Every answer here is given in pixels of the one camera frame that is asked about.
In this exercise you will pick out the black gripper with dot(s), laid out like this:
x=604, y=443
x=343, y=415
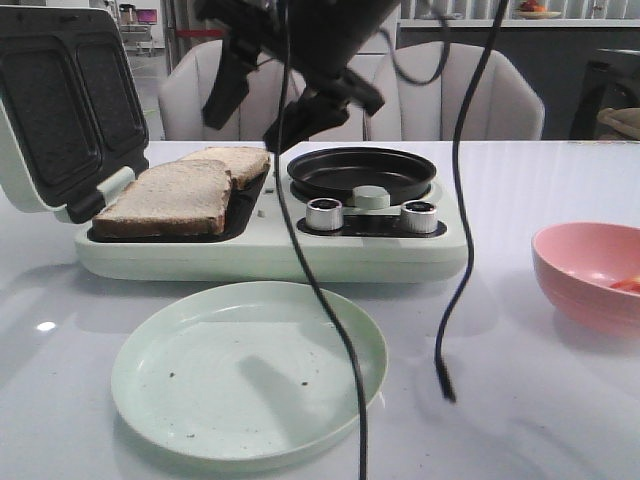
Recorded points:
x=316, y=38

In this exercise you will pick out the dark appliance at right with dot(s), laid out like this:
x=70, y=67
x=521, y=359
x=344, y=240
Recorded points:
x=611, y=80

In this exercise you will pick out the left beige upholstered chair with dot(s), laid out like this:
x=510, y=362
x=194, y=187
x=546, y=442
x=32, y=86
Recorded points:
x=184, y=93

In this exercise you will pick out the beige cushion at right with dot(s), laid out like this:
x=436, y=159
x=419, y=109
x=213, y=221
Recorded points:
x=621, y=124

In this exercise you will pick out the silver control knob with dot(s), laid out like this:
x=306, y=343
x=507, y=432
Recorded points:
x=418, y=217
x=324, y=214

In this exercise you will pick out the dark counter with white top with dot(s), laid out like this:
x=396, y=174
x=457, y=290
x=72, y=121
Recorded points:
x=552, y=56

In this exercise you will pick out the mint green round plate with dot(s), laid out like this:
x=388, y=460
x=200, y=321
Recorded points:
x=248, y=376

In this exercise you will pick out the left silver control knob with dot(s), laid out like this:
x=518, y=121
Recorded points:
x=324, y=214

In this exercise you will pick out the right silver control knob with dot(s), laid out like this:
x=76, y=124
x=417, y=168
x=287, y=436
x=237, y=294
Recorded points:
x=418, y=217

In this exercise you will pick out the mint green breakfast maker base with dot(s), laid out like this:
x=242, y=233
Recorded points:
x=371, y=247

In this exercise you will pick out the orange shrimp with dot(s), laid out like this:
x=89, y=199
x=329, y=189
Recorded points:
x=630, y=284

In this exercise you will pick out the black round frying pan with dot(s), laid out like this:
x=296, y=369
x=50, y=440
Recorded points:
x=335, y=172

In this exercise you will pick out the bread slice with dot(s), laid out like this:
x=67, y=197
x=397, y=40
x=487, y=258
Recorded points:
x=180, y=198
x=245, y=164

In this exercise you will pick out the pink bowl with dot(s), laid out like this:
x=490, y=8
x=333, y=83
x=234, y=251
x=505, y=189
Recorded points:
x=575, y=263

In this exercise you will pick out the right beige upholstered chair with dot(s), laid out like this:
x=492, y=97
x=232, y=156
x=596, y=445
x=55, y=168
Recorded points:
x=503, y=107

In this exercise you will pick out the mint green breakfast maker lid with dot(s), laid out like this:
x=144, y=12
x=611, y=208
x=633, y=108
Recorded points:
x=73, y=132

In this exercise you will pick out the fruit plate on counter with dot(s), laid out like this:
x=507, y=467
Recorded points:
x=533, y=10

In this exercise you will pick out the beige upholstered chair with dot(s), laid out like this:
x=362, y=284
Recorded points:
x=503, y=107
x=184, y=93

